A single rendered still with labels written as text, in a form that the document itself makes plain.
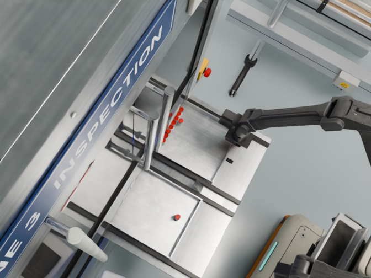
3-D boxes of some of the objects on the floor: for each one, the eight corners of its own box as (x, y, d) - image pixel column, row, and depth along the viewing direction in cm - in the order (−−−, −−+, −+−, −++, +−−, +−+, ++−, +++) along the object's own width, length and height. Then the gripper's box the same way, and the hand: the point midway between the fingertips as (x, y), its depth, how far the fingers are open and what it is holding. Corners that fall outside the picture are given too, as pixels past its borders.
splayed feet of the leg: (224, 94, 287) (229, 85, 274) (256, 38, 303) (262, 27, 290) (235, 100, 287) (240, 91, 274) (266, 44, 303) (273, 33, 290)
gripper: (227, 132, 167) (221, 144, 181) (250, 144, 166) (242, 156, 180) (234, 118, 169) (228, 131, 183) (258, 130, 168) (249, 143, 182)
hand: (235, 143), depth 181 cm, fingers closed
